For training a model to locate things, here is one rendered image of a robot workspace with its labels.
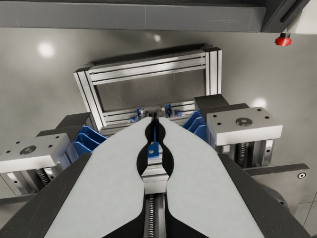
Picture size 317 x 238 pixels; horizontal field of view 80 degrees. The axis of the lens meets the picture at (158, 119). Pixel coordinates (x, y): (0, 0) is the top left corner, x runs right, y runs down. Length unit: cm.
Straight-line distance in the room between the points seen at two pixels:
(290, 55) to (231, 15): 126
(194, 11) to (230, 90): 119
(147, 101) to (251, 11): 92
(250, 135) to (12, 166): 52
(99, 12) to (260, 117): 38
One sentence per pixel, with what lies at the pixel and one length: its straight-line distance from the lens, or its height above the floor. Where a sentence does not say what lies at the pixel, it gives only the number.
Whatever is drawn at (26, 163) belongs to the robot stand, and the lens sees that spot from 53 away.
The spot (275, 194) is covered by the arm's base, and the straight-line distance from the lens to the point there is 50.
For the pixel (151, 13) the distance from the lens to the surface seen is 37.
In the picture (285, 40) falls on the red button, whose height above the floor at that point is 82.
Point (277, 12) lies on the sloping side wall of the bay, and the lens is 39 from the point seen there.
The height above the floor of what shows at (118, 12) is 95.
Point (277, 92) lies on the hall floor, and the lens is 169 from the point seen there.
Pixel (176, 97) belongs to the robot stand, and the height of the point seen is 21.
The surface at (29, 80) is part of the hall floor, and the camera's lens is 165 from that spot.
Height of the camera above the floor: 132
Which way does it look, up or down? 60 degrees down
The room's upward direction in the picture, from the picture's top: 178 degrees clockwise
